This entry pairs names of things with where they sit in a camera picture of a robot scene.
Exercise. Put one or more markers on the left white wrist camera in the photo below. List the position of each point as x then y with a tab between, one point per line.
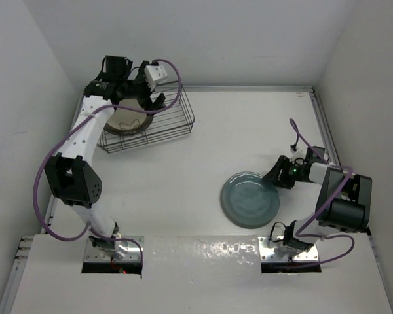
155	75

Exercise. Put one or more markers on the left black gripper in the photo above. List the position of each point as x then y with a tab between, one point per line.
146	102

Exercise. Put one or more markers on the metal base plate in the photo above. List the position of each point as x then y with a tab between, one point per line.
98	250
273	251

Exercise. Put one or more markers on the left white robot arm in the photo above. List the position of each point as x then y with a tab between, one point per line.
120	105

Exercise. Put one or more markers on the light blue ceramic plate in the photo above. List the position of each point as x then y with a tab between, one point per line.
248	202

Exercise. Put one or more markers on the brown rimmed cream plate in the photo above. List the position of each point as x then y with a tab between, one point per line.
126	123

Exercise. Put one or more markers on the wire dish rack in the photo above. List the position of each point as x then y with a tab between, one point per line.
175	122

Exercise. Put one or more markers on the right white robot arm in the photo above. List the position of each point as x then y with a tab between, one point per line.
343	204

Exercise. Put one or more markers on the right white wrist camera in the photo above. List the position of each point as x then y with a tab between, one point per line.
297	154

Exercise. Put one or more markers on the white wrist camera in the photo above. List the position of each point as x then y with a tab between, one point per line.
155	75
297	154

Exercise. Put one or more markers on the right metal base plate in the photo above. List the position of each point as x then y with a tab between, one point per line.
273	251

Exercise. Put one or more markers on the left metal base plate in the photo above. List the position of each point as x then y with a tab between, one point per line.
98	250

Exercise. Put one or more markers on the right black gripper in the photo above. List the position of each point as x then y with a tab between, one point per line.
281	164

